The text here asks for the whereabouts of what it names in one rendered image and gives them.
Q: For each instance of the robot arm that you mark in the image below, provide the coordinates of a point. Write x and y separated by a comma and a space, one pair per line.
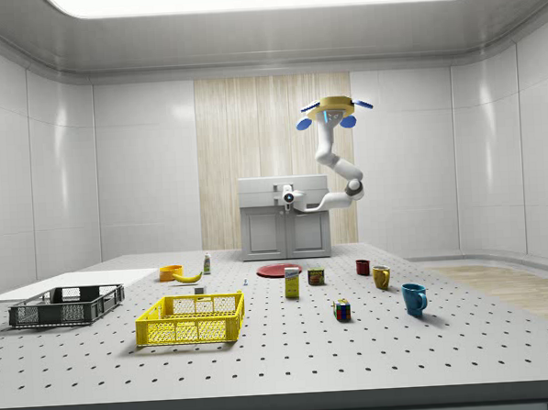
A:
328, 138

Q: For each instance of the white cabinet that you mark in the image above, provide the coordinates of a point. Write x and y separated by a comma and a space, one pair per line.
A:
261, 233

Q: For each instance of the red plate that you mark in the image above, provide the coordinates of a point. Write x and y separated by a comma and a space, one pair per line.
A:
273, 271

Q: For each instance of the yellow carton box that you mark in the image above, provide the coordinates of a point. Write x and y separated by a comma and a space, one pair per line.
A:
292, 284

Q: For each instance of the flat-sided can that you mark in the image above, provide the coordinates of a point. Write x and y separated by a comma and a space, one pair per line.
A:
316, 277

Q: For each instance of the small white bottle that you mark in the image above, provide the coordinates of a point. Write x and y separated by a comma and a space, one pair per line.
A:
207, 266

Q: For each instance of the red mug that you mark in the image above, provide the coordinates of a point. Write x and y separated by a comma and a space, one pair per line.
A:
362, 268

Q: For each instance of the banana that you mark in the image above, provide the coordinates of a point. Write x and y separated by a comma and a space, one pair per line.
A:
188, 279

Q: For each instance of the grey cube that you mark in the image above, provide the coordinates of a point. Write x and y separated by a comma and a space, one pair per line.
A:
199, 290

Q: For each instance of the puzzle cube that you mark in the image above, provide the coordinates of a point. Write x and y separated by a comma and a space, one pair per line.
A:
342, 310

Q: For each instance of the yellow bowl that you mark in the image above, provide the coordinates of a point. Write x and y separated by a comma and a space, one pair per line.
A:
167, 275

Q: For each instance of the yellow mug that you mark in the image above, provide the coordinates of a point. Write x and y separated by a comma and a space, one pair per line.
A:
380, 277

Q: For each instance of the yellow basket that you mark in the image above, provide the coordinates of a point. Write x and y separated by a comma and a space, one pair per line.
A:
188, 331

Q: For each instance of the blue mug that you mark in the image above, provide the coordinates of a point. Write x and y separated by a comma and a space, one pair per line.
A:
412, 301

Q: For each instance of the white board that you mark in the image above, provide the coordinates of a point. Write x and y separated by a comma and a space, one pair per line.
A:
76, 280

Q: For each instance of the dark grey basket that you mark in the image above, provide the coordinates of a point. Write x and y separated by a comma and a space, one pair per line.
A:
55, 319

